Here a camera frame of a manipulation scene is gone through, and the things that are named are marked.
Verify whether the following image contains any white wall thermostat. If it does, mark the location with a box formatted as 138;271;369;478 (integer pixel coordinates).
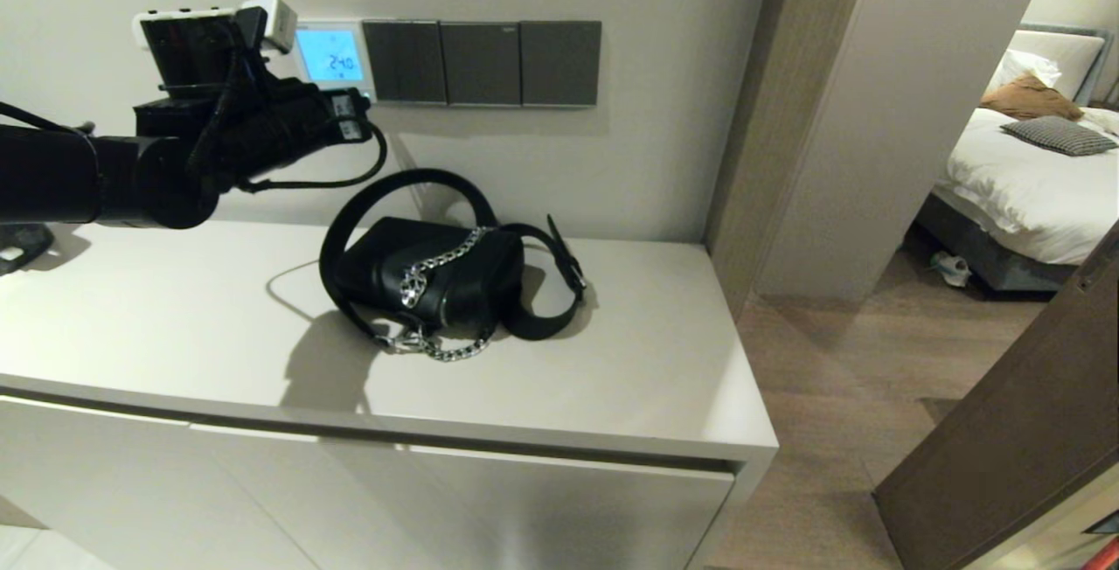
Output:
293;21;378;105

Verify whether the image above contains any black plastic stand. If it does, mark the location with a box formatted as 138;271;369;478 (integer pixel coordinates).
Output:
0;222;55;278

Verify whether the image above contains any white sideboard cabinet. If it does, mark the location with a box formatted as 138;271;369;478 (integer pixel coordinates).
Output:
0;216;780;570

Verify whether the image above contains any wide white cabinet door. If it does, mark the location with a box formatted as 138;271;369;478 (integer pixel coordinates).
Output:
188;424;736;570

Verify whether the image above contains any wood-grain door jamb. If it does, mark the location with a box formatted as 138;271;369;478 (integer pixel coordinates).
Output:
704;0;877;323

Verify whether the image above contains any pale slipper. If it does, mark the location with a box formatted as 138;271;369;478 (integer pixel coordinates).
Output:
928;250;974;289

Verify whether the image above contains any bed with white bedding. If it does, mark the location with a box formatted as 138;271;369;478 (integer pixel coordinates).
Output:
914;22;1119;296

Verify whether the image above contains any white duvet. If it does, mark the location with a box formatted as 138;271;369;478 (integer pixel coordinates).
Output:
932;107;1119;268

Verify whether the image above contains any brown cushion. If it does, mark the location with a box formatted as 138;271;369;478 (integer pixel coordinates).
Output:
979;72;1086;123

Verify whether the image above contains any houndstooth patterned cushion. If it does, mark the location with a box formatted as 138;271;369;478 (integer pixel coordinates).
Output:
1001;115;1119;158

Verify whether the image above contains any white pillow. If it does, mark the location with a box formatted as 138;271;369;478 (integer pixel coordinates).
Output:
988;30;1105;104

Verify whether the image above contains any dark brown wooden door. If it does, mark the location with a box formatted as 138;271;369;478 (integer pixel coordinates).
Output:
874;220;1119;570

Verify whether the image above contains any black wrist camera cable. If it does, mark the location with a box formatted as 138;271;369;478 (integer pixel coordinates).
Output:
232;118;390;195

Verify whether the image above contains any grey three-rocker wall switch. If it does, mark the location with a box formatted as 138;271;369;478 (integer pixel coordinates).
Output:
362;20;449;107

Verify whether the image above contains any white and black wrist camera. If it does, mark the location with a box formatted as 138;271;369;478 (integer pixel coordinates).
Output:
131;0;299;90

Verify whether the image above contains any grey wall switch panel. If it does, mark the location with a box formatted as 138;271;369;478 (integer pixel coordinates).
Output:
519;21;603;108
439;21;524;108

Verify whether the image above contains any black leather chain handbag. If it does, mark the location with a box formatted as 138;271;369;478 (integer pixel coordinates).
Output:
318;168;589;364

